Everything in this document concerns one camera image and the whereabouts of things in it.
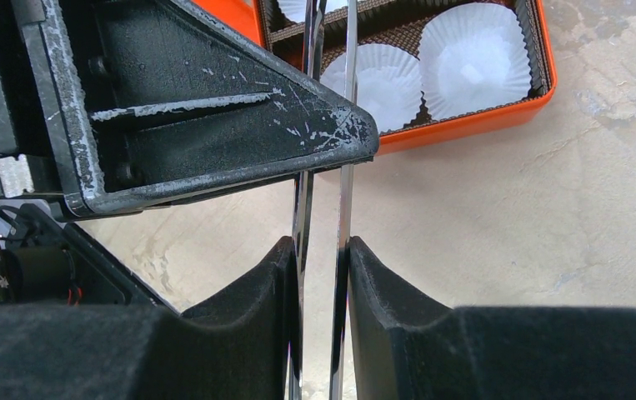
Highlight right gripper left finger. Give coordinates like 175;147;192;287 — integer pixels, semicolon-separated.
0;237;293;399

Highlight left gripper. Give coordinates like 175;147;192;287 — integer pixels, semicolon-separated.
0;1;174;220

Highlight white paper cup middle-left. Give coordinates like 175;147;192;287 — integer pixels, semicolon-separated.
277;0;348;23

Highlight metal tongs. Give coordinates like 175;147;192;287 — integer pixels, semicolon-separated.
287;1;358;399

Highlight white paper cup near-right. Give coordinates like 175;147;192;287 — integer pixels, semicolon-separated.
418;2;532;121

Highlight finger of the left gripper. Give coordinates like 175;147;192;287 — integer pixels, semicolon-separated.
13;1;378;216

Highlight orange cookie tin box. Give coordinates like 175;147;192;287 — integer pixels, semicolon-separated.
201;0;557;154

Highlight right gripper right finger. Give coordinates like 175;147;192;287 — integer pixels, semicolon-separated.
349;237;636;399

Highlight white paper cup near-left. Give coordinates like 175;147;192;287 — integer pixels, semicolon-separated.
320;43;423;133

